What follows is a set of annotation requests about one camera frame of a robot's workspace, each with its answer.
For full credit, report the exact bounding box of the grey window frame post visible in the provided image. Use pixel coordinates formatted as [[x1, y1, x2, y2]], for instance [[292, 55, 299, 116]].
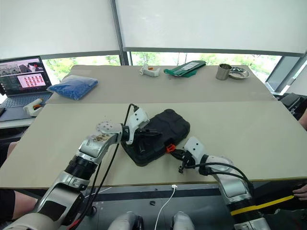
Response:
[[110, 0, 132, 67]]

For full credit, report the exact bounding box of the bystander in black clothes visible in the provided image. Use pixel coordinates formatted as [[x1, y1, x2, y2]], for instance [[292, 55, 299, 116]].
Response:
[[0, 140, 40, 223]]

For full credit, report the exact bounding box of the grey rounded shape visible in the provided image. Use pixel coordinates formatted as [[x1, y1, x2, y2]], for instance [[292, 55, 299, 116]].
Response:
[[171, 211, 196, 230], [107, 211, 145, 230]]

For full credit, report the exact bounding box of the metal cup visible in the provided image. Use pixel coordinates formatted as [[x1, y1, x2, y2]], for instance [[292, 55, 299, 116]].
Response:
[[215, 63, 233, 81]]

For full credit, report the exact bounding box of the blue plastic bag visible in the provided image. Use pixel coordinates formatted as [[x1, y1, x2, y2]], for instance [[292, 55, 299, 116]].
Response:
[[47, 74, 99, 101]]

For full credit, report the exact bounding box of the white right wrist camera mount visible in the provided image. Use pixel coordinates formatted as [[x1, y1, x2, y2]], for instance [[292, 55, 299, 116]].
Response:
[[183, 136, 205, 164]]

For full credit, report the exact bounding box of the metal dish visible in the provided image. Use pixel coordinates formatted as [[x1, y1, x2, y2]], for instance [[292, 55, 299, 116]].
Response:
[[228, 67, 251, 80]]

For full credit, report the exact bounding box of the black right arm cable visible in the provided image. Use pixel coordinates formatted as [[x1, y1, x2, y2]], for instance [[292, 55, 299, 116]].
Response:
[[177, 162, 255, 193]]

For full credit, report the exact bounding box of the white cable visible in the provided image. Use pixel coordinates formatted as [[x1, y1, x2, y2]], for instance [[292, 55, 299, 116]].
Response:
[[153, 184, 178, 230]]

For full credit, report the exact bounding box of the bystander hand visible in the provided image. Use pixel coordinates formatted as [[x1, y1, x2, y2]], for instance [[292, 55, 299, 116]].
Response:
[[292, 185, 307, 201]]

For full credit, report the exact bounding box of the white roller blind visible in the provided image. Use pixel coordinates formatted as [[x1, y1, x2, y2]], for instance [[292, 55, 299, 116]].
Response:
[[115, 0, 307, 55], [0, 0, 121, 60]]

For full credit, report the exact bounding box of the white orange handheld device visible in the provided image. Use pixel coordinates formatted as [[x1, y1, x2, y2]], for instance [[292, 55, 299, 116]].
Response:
[[23, 97, 45, 117], [139, 63, 162, 78]]

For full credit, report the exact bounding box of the yellow tape strip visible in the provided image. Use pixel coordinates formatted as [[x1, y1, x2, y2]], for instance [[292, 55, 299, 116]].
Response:
[[253, 195, 295, 210]]

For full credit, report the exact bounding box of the black plastic tool case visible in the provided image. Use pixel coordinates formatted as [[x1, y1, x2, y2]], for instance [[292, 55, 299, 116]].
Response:
[[119, 108, 191, 168]]

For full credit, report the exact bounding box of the black box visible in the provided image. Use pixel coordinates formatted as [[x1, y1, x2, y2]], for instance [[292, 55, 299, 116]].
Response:
[[279, 92, 307, 121]]

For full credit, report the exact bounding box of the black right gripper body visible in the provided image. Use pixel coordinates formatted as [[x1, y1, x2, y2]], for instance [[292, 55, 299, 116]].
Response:
[[178, 150, 194, 168]]

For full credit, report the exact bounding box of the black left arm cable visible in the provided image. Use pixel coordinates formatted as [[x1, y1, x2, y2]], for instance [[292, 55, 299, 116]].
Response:
[[69, 103, 140, 229]]

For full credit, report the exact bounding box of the green flat package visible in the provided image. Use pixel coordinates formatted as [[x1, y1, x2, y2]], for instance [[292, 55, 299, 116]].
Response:
[[164, 60, 207, 79]]

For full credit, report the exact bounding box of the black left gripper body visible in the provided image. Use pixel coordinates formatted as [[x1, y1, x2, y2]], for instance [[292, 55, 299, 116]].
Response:
[[133, 128, 151, 147]]

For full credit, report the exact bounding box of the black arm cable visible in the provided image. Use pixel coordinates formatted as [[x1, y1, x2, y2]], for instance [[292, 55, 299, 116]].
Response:
[[69, 103, 140, 229], [177, 162, 255, 193]]

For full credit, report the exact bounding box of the open laptop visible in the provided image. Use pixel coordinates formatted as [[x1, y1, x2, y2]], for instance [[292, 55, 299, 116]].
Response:
[[0, 56, 54, 123]]

